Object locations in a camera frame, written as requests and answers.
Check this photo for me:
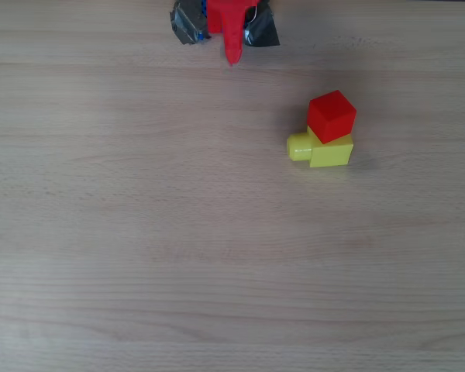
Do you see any red cube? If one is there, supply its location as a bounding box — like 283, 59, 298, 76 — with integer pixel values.
307, 89, 358, 145

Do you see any yellow block with round stud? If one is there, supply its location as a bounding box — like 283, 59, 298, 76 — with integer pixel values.
286, 126, 354, 169

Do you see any grey duct tape patch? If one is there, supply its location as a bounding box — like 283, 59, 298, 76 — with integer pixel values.
242, 0, 281, 48
169, 0, 208, 47

